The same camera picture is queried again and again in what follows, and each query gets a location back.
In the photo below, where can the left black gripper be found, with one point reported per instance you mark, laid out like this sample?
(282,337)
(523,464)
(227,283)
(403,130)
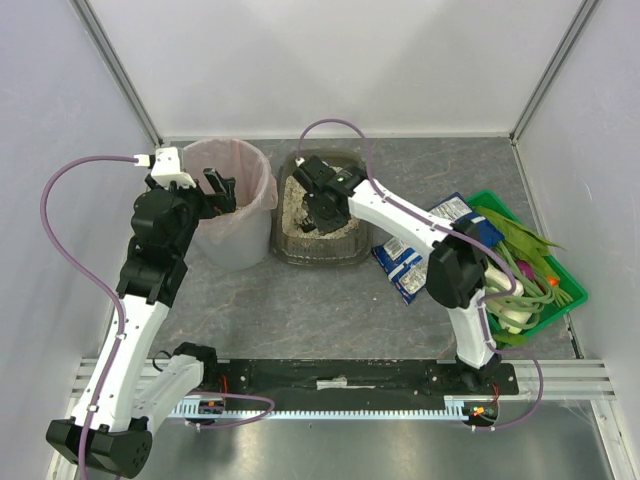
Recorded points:
(206,195)

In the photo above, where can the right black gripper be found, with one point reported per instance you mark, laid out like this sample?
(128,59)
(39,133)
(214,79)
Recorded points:
(307,218)

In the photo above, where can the grey bin with pink bag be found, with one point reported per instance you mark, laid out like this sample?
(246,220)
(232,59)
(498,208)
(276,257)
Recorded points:
(238,240)

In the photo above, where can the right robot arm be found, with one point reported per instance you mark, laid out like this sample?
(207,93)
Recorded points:
(456,259)

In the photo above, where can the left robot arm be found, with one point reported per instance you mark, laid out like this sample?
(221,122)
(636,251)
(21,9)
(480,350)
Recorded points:
(111,428)

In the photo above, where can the grey litter box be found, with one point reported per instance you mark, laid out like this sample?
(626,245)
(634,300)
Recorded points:
(291,245)

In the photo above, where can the blue Doritos chip bag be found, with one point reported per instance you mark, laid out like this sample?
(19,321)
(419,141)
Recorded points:
(406,270)

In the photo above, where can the green onion bunch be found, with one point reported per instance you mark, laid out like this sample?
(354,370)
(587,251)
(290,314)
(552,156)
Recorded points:
(514,315)

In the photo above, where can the purple onion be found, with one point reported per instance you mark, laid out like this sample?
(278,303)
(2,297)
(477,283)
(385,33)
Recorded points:
(526,269)

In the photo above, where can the green leafy vegetable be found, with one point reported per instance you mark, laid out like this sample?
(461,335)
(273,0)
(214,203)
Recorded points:
(521,241)

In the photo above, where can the green vegetable tray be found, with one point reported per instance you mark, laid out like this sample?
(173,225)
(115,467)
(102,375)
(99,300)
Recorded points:
(568,283)

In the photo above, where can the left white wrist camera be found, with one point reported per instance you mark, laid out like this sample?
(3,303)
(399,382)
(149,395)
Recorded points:
(166,167)

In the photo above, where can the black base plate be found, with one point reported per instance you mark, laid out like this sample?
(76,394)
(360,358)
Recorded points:
(298,384)

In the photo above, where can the grey slotted cable duct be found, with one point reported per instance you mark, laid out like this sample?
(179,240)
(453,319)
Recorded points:
(197,410)

